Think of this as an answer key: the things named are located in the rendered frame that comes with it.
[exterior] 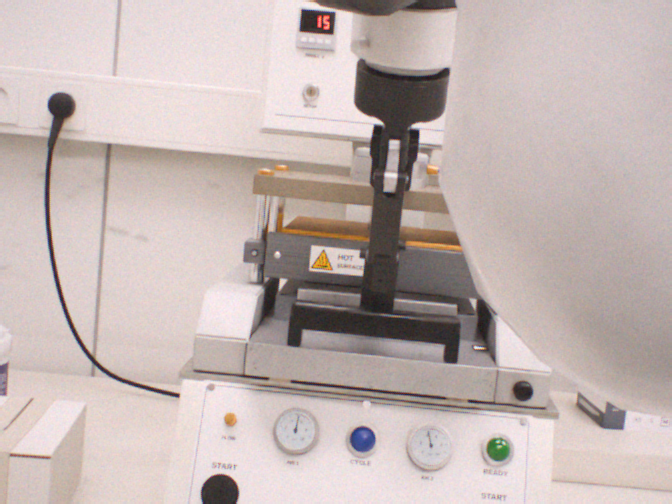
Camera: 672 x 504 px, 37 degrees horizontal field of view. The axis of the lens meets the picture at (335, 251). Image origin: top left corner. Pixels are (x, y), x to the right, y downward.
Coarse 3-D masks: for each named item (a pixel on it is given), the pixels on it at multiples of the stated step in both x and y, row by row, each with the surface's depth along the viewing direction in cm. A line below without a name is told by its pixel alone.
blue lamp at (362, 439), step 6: (360, 426) 90; (354, 432) 89; (360, 432) 89; (366, 432) 89; (372, 432) 89; (354, 438) 89; (360, 438) 89; (366, 438) 89; (372, 438) 89; (354, 444) 89; (360, 444) 89; (366, 444) 89; (372, 444) 89; (360, 450) 89; (366, 450) 89
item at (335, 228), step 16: (288, 224) 106; (304, 224) 108; (320, 224) 110; (336, 224) 111; (352, 224) 113; (368, 224) 109; (368, 240) 101; (416, 240) 102; (432, 240) 104; (448, 240) 106
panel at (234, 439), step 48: (240, 384) 92; (240, 432) 90; (336, 432) 90; (384, 432) 90; (480, 432) 90; (528, 432) 90; (192, 480) 89; (240, 480) 89; (288, 480) 89; (336, 480) 89; (384, 480) 89; (432, 480) 89; (480, 480) 89; (528, 480) 89
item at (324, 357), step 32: (256, 352) 88; (288, 352) 88; (320, 352) 88; (352, 352) 88; (384, 352) 90; (416, 352) 91; (480, 352) 94; (352, 384) 88; (384, 384) 88; (416, 384) 88; (448, 384) 88; (480, 384) 88
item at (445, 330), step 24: (312, 312) 88; (336, 312) 88; (360, 312) 88; (384, 312) 88; (408, 312) 88; (288, 336) 88; (384, 336) 88; (408, 336) 88; (432, 336) 87; (456, 336) 87; (456, 360) 88
